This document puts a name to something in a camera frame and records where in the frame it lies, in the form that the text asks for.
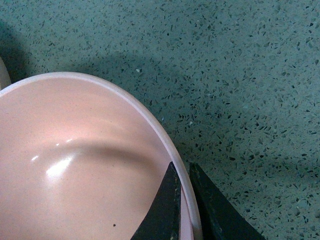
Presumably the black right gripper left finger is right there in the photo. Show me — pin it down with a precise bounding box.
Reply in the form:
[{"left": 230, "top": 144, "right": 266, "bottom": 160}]
[{"left": 132, "top": 162, "right": 181, "bottom": 240}]

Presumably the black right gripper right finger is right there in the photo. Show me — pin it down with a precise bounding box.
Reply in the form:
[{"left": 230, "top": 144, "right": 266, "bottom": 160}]
[{"left": 189, "top": 162, "right": 265, "bottom": 240}]

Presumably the pink bowl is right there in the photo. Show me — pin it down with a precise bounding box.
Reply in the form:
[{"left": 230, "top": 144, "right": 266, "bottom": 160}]
[{"left": 0, "top": 72, "right": 203, "bottom": 240}]

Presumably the pink plate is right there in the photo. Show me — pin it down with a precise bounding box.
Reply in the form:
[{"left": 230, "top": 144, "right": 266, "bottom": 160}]
[{"left": 0, "top": 57, "right": 11, "bottom": 90}]

